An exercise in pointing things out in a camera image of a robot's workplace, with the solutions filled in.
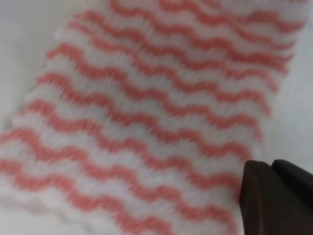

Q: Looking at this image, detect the pink white striped towel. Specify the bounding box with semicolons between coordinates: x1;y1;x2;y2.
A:
0;0;311;235

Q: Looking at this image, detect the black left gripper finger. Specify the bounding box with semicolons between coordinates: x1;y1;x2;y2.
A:
240;160;313;235

